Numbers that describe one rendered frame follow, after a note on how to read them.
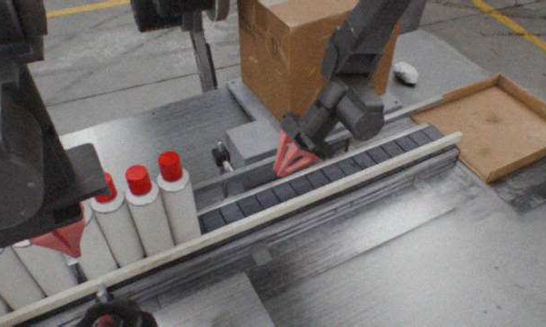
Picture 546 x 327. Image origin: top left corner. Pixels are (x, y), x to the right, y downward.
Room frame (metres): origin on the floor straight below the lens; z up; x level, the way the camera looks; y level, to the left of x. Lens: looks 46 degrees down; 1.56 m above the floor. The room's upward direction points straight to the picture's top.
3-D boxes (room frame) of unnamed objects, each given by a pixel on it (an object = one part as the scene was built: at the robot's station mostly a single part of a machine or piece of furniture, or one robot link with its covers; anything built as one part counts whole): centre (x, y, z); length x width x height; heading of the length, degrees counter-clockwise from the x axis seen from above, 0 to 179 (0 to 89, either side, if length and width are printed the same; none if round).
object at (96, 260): (0.41, 0.29, 0.98); 0.05 x 0.05 x 0.20
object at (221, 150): (0.61, 0.09, 0.91); 0.07 x 0.03 x 0.16; 28
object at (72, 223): (0.25, 0.20, 1.23); 0.07 x 0.07 x 0.09; 27
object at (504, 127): (0.85, -0.54, 0.85); 0.30 x 0.26 x 0.04; 118
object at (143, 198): (0.46, 0.20, 0.98); 0.05 x 0.05 x 0.20
